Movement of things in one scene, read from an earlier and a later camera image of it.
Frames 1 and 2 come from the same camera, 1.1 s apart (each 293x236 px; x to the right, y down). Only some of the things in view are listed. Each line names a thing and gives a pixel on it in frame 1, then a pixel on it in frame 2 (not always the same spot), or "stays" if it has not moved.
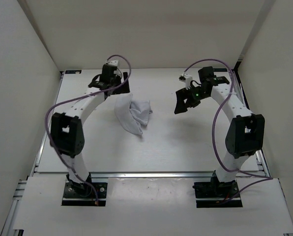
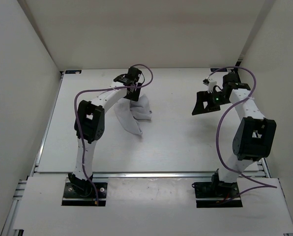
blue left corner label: [73, 71] stays
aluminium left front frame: [8, 228] stays
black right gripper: [182, 95] to [202, 97]
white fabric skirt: [133, 115] stays
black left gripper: [125, 89] to [133, 96]
